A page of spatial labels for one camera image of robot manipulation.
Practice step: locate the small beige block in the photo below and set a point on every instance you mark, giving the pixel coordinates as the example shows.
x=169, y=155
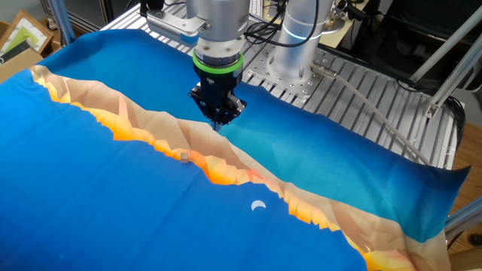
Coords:
x=184, y=157

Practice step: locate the blue aluminium frame post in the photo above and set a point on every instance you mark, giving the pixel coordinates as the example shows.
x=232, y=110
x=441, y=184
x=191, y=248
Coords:
x=62, y=22

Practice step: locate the black cylindrical device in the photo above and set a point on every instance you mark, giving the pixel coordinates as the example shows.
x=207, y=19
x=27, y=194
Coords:
x=352, y=11

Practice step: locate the light brown cardboard piece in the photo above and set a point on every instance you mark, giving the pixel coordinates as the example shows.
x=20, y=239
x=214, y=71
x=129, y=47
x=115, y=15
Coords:
x=467, y=261

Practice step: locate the small black floor object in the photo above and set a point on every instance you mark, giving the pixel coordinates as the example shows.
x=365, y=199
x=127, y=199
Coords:
x=476, y=239

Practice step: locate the silver aluminium frame bar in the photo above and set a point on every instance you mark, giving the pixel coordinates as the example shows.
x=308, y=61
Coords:
x=467, y=218
x=448, y=43
x=452, y=84

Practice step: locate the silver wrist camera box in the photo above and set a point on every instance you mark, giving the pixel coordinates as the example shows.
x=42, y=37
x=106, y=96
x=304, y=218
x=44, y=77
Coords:
x=169, y=24

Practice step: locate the large black case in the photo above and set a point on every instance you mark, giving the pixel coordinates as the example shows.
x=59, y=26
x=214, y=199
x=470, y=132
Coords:
x=406, y=37

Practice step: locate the brown cardboard box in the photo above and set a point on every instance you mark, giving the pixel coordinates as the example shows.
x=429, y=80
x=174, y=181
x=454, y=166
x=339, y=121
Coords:
x=19, y=62

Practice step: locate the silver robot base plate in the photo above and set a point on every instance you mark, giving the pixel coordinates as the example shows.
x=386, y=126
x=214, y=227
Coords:
x=297, y=86

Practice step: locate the wooden picture frame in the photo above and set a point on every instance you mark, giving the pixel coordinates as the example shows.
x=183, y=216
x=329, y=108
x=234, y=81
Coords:
x=22, y=35

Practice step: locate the dark metal rack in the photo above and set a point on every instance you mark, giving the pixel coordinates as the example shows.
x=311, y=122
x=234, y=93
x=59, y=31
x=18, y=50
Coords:
x=98, y=13

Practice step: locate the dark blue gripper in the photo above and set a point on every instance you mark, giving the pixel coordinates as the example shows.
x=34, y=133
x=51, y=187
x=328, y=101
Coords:
x=218, y=88

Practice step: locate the blue and orange tablecloth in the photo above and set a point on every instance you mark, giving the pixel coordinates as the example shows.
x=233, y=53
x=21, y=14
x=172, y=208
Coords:
x=94, y=207

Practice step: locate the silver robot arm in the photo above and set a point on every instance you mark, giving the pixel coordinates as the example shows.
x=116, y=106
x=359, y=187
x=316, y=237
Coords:
x=218, y=19

